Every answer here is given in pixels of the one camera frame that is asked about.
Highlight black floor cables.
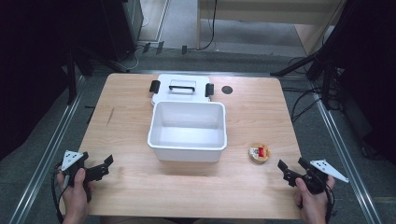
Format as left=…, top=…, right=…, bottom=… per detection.
left=281, top=55, right=344, bottom=124

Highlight white plastic storage box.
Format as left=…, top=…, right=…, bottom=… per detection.
left=147, top=100, right=228, bottom=163

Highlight person's right hand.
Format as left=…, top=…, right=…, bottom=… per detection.
left=293, top=175, right=336, bottom=224

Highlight black tripod stand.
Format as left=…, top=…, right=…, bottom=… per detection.
left=269, top=0, right=396, bottom=110

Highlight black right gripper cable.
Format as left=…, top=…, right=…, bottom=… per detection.
left=323, top=183, right=337, bottom=224

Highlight aluminium floor rail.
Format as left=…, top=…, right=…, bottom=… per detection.
left=8, top=74, right=88, bottom=224
left=307, top=81, right=385, bottom=224

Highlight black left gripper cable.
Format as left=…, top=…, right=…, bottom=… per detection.
left=50, top=161, right=70, bottom=224

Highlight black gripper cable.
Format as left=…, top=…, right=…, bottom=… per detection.
left=50, top=161, right=70, bottom=224
left=323, top=183, right=337, bottom=224

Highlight black metal stand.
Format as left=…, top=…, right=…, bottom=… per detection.
left=62, top=43, right=97, bottom=106

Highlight white lid with black latches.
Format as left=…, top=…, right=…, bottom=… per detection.
left=148, top=73, right=216, bottom=107

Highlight light wooden furniture frame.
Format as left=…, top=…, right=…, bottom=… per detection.
left=195, top=0, right=348, bottom=56

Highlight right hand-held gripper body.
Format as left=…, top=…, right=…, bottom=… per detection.
left=283, top=159, right=350, bottom=196

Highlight dark computer tower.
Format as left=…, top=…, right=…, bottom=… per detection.
left=99, top=0, right=145, bottom=62

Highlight person's left hand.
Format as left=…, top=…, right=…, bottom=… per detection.
left=56, top=167, right=94, bottom=224

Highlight black hanging cable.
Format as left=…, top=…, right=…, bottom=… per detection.
left=200, top=0, right=219, bottom=51

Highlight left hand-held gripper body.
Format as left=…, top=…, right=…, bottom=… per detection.
left=60, top=149, right=110, bottom=189

